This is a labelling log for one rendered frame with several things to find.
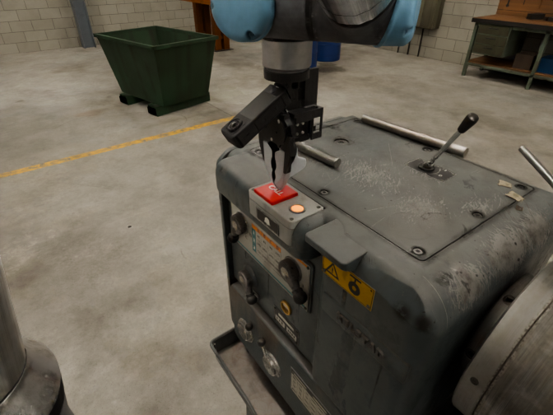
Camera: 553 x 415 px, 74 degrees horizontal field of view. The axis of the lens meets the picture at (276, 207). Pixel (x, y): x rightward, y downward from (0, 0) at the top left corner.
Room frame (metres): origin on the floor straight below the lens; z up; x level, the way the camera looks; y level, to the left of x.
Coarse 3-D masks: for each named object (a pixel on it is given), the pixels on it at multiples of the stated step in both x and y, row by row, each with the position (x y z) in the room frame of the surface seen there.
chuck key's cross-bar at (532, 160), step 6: (522, 150) 0.56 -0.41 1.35; (528, 150) 0.56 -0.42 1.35; (528, 156) 0.55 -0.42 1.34; (534, 156) 0.54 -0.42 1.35; (534, 162) 0.53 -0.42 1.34; (540, 162) 0.53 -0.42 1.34; (540, 168) 0.52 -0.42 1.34; (540, 174) 0.51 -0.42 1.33; (546, 174) 0.50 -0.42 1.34; (546, 180) 0.50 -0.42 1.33; (552, 180) 0.49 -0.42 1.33; (552, 186) 0.48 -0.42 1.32
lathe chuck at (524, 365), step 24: (552, 312) 0.33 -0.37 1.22; (528, 336) 0.31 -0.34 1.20; (552, 336) 0.30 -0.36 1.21; (528, 360) 0.29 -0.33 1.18; (552, 360) 0.28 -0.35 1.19; (504, 384) 0.28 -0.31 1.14; (528, 384) 0.27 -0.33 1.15; (552, 384) 0.26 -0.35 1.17; (480, 408) 0.28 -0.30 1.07; (504, 408) 0.26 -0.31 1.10; (528, 408) 0.25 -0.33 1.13; (552, 408) 0.24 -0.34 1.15
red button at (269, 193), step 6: (264, 186) 0.59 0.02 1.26; (270, 186) 0.59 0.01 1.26; (288, 186) 0.59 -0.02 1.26; (258, 192) 0.57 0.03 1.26; (264, 192) 0.57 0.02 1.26; (270, 192) 0.57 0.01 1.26; (276, 192) 0.57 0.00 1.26; (282, 192) 0.57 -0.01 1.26; (288, 192) 0.57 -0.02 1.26; (294, 192) 0.57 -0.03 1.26; (264, 198) 0.55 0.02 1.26; (270, 198) 0.55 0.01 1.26; (276, 198) 0.55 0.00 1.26; (282, 198) 0.55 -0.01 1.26; (288, 198) 0.55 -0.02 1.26
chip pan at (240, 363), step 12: (228, 348) 0.75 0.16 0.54; (240, 348) 0.75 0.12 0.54; (228, 360) 0.71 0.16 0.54; (240, 360) 0.71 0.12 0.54; (252, 360) 0.71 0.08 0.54; (240, 372) 0.66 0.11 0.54; (252, 372) 0.66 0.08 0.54; (240, 384) 0.63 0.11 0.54; (252, 384) 0.63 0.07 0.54; (264, 384) 0.63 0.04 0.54; (252, 396) 0.59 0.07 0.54; (264, 396) 0.59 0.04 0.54; (276, 396) 0.59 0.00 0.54; (264, 408) 0.55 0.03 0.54; (276, 408) 0.55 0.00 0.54; (288, 408) 0.55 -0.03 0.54
